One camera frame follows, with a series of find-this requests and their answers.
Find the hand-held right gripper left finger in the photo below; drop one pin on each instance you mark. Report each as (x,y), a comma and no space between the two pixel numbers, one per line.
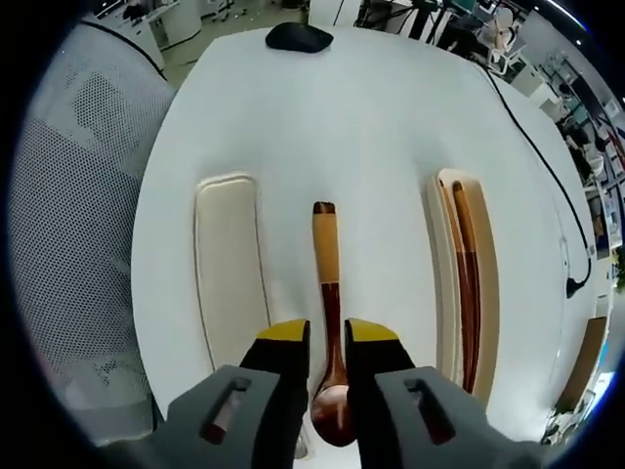
(229,420)

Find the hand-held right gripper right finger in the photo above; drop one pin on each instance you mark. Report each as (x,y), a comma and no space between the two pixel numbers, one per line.
(429,420)

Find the beige cutlery case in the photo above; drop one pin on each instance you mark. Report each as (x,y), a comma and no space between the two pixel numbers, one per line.
(488,293)

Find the beige cutlery case lid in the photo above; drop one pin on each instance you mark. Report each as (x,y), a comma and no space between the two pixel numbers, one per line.
(227,254)

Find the wooden spoon utensil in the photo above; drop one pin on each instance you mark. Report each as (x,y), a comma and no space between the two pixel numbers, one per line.
(326,254)

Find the potted green plant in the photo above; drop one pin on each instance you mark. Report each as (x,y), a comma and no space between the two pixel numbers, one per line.
(619,271)

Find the grey mesh office chair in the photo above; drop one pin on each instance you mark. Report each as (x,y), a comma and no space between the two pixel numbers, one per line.
(78,220)

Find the white drawer cabinet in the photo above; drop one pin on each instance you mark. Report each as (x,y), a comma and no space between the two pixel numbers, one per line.
(534,83)

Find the white office chair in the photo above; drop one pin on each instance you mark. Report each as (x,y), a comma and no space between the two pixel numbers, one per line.
(505,41)

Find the black rounded object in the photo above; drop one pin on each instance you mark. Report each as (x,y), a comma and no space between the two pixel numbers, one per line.
(298,38)

